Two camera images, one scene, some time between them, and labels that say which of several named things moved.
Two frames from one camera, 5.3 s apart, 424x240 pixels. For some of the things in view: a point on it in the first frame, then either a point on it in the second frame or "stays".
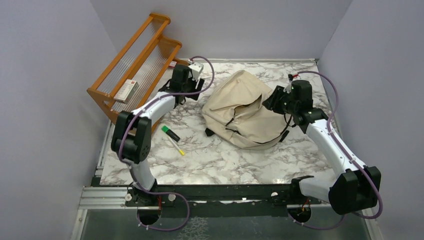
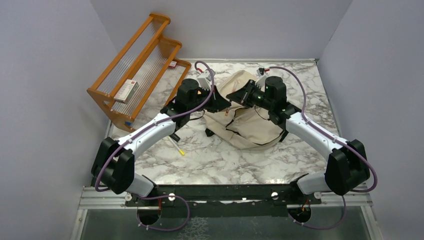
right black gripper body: [281, 102] → [259, 99]
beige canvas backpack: [233, 109] stays
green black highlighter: [167, 130] stays
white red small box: [126, 91] stays
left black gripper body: [189, 87] → [202, 100]
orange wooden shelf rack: [141, 69] stays
